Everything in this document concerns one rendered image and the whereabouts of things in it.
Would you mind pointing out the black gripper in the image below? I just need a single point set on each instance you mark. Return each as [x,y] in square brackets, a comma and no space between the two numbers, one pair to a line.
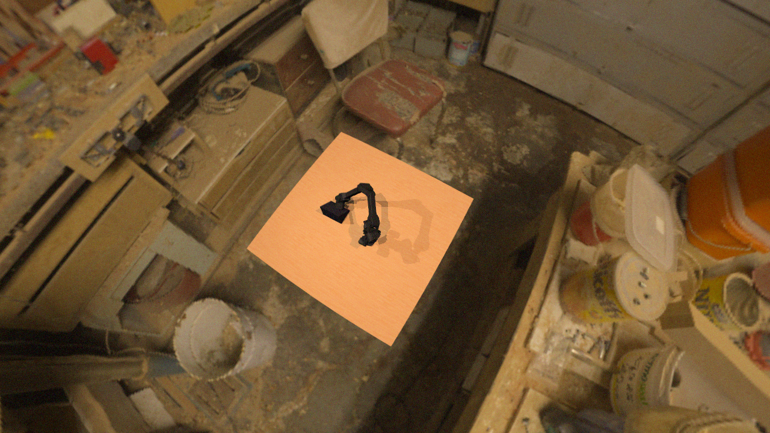
[363,240]

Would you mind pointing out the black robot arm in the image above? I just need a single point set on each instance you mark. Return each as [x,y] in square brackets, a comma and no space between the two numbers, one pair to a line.
[373,219]

